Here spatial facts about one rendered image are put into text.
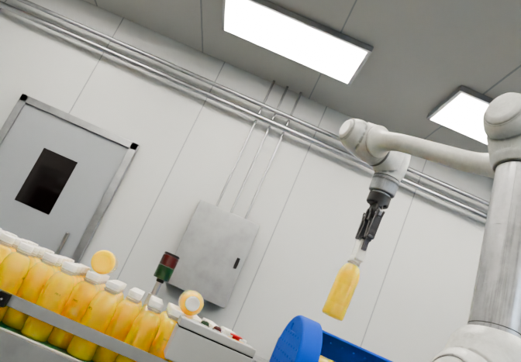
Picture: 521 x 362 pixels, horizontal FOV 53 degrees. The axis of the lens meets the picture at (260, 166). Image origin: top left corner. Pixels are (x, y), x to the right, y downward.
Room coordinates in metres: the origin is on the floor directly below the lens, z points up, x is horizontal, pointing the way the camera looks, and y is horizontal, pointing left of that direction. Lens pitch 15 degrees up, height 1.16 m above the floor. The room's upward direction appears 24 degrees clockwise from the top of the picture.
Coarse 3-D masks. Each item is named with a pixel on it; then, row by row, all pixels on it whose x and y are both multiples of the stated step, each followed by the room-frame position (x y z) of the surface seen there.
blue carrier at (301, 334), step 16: (304, 320) 1.64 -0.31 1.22; (288, 336) 1.72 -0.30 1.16; (304, 336) 1.59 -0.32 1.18; (320, 336) 1.61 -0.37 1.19; (336, 336) 1.77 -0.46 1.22; (288, 352) 1.65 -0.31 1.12; (304, 352) 1.57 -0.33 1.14; (320, 352) 1.58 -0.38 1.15; (336, 352) 1.82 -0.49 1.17; (352, 352) 1.81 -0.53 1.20; (368, 352) 1.78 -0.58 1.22
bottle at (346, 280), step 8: (344, 264) 1.66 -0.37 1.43; (352, 264) 1.65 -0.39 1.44; (344, 272) 1.64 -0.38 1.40; (352, 272) 1.63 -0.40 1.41; (336, 280) 1.65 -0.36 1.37; (344, 280) 1.63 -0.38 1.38; (352, 280) 1.63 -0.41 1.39; (336, 288) 1.64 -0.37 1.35; (344, 288) 1.63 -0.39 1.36; (352, 288) 1.64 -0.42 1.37; (328, 296) 1.66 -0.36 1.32; (336, 296) 1.63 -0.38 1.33; (344, 296) 1.63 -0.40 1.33; (352, 296) 1.65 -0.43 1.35; (328, 304) 1.65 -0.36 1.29; (336, 304) 1.63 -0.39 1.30; (344, 304) 1.63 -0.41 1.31; (328, 312) 1.64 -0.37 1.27; (336, 312) 1.63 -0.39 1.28; (344, 312) 1.64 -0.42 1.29
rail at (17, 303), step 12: (12, 300) 1.42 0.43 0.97; (24, 300) 1.42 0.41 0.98; (24, 312) 1.43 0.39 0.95; (36, 312) 1.43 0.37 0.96; (48, 312) 1.43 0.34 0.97; (60, 324) 1.43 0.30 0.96; (72, 324) 1.44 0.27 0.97; (84, 336) 1.44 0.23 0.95; (96, 336) 1.44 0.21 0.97; (108, 336) 1.45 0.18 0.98; (108, 348) 1.45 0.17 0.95; (120, 348) 1.45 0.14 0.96; (132, 348) 1.45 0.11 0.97; (144, 360) 1.46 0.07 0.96; (156, 360) 1.46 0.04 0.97
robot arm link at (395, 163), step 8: (392, 152) 1.59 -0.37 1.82; (400, 152) 1.60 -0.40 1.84; (384, 160) 1.59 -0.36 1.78; (392, 160) 1.60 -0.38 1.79; (400, 160) 1.61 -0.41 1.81; (408, 160) 1.63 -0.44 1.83; (376, 168) 1.63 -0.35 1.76; (384, 168) 1.62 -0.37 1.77; (392, 168) 1.61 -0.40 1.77; (400, 168) 1.62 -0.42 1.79; (392, 176) 1.62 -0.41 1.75; (400, 176) 1.63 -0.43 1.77
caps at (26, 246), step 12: (0, 228) 1.76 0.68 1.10; (12, 240) 1.48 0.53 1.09; (24, 240) 1.62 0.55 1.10; (36, 252) 1.53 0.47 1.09; (48, 252) 1.67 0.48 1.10; (72, 264) 1.46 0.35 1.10; (96, 276) 1.50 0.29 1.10; (108, 276) 1.79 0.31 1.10; (120, 288) 1.55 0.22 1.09; (132, 288) 1.66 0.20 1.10; (156, 300) 1.55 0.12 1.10
